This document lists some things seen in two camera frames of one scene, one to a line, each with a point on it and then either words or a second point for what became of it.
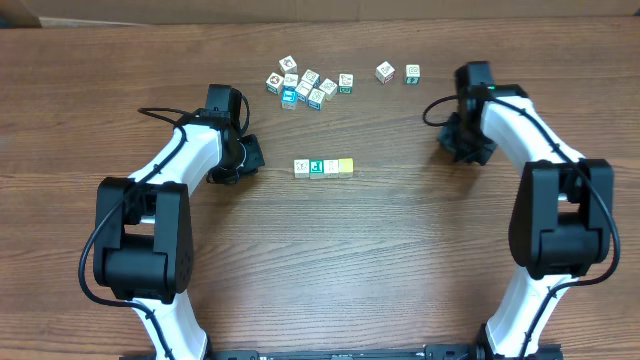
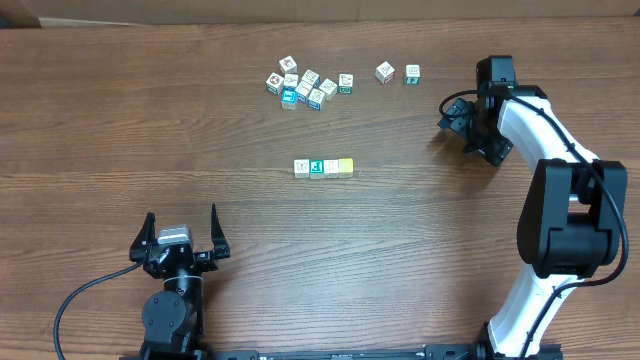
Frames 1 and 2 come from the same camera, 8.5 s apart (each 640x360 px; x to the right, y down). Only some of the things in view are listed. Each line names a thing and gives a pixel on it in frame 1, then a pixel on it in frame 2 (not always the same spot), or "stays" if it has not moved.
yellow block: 345,168 stays
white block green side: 316,168 stays
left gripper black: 255,156 → 220,246
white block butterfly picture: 301,168 stays
